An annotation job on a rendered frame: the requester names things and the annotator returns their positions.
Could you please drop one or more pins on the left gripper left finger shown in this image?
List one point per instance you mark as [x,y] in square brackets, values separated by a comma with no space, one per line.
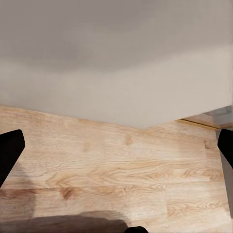
[12,145]

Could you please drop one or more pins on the fixed window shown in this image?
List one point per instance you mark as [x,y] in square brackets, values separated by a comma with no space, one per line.
[217,119]

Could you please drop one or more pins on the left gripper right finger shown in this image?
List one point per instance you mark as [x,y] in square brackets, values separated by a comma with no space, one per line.
[225,144]

